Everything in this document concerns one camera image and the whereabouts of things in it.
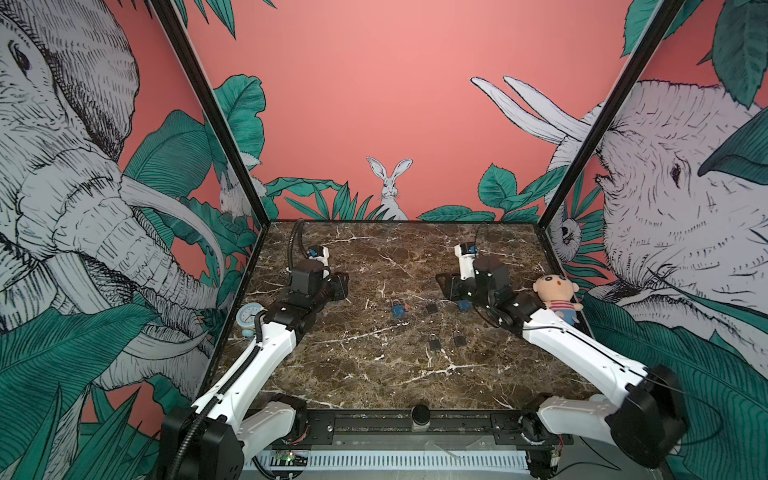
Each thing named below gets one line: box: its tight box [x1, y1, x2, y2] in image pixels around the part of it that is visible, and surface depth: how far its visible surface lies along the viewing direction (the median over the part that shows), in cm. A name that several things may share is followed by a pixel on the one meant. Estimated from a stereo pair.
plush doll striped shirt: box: [532, 274, 584, 326], surface depth 95 cm
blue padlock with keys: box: [392, 299, 406, 319], surface depth 97 cm
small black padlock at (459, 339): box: [453, 330, 468, 347], surface depth 92 cm
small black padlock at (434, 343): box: [429, 333, 441, 351], surface depth 90 cm
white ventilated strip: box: [251, 452, 530, 471], surface depth 71 cm
